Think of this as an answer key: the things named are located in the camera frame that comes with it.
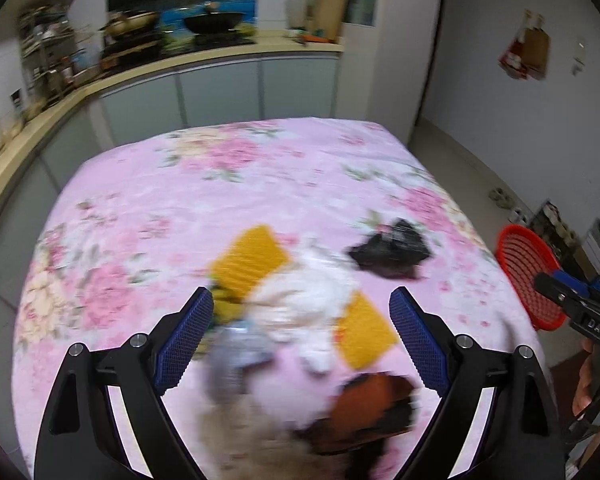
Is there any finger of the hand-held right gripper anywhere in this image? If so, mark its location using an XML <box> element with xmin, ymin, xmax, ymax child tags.
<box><xmin>534</xmin><ymin>272</ymin><xmax>600</xmax><ymax>316</ymax></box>
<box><xmin>552</xmin><ymin>270</ymin><xmax>600</xmax><ymax>306</ymax></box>

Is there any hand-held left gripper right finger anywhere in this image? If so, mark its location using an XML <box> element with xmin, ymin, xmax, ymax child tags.
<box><xmin>389</xmin><ymin>286</ymin><xmax>566</xmax><ymax>480</ymax></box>

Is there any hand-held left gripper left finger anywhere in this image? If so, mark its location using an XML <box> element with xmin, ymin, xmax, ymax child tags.
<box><xmin>34</xmin><ymin>286</ymin><xmax>216</xmax><ymax>480</ymax></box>

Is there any red plastic basket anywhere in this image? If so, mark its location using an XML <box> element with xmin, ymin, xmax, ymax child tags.
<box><xmin>495</xmin><ymin>225</ymin><xmax>569</xmax><ymax>332</ymax></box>

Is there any yellow green wrapper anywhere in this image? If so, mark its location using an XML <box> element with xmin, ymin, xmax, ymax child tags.
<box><xmin>209</xmin><ymin>284</ymin><xmax>247</xmax><ymax>327</ymax></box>

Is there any clear plastic wrapper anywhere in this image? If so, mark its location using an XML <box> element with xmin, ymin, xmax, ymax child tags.
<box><xmin>204</xmin><ymin>319</ymin><xmax>277</xmax><ymax>403</ymax></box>

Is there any black and brown bag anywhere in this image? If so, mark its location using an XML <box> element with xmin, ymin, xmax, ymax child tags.
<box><xmin>299</xmin><ymin>371</ymin><xmax>422</xmax><ymax>457</ymax></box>

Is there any small black plastic bag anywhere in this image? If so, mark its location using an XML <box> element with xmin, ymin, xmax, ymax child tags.
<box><xmin>347</xmin><ymin>217</ymin><xmax>434</xmax><ymax>282</ymax></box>

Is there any white tissue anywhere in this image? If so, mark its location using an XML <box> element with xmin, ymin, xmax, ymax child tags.
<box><xmin>249</xmin><ymin>249</ymin><xmax>362</xmax><ymax>377</ymax></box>

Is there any beige cloth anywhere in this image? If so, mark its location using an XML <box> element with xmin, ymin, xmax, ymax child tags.
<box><xmin>199</xmin><ymin>394</ymin><xmax>342</xmax><ymax>480</ymax></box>

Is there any person's right hand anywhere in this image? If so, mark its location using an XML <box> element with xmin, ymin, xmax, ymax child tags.
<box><xmin>573</xmin><ymin>339</ymin><xmax>598</xmax><ymax>415</ymax></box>

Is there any dark shoe rack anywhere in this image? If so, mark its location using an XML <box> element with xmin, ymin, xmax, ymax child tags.
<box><xmin>529</xmin><ymin>200</ymin><xmax>577</xmax><ymax>262</ymax></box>

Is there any pink floral blanket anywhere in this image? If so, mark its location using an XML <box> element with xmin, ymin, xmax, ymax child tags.
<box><xmin>11</xmin><ymin>117</ymin><xmax>541</xmax><ymax>480</ymax></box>

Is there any red hanging bag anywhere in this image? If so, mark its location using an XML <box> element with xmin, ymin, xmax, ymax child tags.
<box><xmin>499</xmin><ymin>10</ymin><xmax>532</xmax><ymax>81</ymax></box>

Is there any brown paper bag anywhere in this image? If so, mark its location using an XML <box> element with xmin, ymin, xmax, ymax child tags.
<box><xmin>522</xmin><ymin>26</ymin><xmax>551</xmax><ymax>80</ymax></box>

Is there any kitchen counter with green cabinets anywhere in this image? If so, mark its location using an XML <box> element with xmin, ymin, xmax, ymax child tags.
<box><xmin>0</xmin><ymin>30</ymin><xmax>346</xmax><ymax>311</ymax></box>

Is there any black gas stove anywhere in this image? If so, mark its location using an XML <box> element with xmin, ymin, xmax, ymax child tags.
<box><xmin>101</xmin><ymin>34</ymin><xmax>257</xmax><ymax>63</ymax></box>

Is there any metal kitchen rack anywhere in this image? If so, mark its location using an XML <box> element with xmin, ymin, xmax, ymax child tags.
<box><xmin>17</xmin><ymin>5</ymin><xmax>79</xmax><ymax>107</ymax></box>

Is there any black wok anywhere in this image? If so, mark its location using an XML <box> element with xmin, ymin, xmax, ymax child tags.
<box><xmin>182</xmin><ymin>7</ymin><xmax>247</xmax><ymax>37</ymax></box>

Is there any golden frying pan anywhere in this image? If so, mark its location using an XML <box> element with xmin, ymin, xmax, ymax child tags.
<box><xmin>99</xmin><ymin>10</ymin><xmax>161</xmax><ymax>42</ymax></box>

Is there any clear plastic bottle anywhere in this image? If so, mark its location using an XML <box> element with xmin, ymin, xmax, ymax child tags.
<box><xmin>284</xmin><ymin>0</ymin><xmax>307</xmax><ymax>32</ymax></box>

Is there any wooden cutting board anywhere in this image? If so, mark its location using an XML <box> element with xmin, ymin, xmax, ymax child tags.
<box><xmin>312</xmin><ymin>0</ymin><xmax>355</xmax><ymax>42</ymax></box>

